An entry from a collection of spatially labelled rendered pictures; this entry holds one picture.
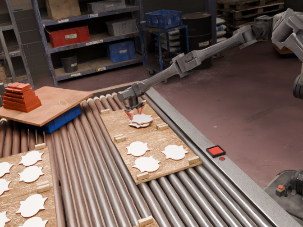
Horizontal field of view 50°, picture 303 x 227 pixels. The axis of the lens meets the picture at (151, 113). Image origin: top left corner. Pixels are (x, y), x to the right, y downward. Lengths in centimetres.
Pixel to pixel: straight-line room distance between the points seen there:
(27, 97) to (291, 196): 193
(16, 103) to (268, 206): 167
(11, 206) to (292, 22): 140
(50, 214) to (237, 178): 85
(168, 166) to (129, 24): 474
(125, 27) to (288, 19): 495
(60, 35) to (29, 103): 366
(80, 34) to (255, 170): 391
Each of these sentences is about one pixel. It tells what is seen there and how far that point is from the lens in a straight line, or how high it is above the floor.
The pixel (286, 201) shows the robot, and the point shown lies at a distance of 249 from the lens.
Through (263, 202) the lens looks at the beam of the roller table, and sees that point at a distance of 146.
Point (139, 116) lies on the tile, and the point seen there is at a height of 97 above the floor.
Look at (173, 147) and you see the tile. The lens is 175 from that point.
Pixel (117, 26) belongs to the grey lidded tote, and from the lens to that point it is 604.
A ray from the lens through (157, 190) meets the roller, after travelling 151.
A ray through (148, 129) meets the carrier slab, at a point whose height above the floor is 94.
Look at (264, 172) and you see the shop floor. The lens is 316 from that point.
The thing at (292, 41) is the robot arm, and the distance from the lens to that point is 133.
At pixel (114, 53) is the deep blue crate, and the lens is 615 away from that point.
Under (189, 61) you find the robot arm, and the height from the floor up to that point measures 139.
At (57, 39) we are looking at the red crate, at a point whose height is 77.
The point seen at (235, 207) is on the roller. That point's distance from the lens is 142.
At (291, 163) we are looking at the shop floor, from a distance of 332.
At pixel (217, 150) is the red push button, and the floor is 93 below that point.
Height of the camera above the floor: 188
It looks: 26 degrees down
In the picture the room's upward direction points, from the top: 7 degrees counter-clockwise
